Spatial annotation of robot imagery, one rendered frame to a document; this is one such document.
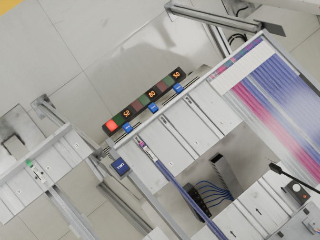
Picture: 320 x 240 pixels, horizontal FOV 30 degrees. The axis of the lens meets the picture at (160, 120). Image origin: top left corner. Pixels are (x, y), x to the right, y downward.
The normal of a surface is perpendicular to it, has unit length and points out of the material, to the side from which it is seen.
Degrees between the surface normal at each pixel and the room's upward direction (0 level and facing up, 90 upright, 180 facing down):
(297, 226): 44
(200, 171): 0
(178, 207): 0
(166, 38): 0
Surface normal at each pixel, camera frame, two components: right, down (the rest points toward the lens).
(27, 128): 0.47, 0.28
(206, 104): 0.03, -0.32
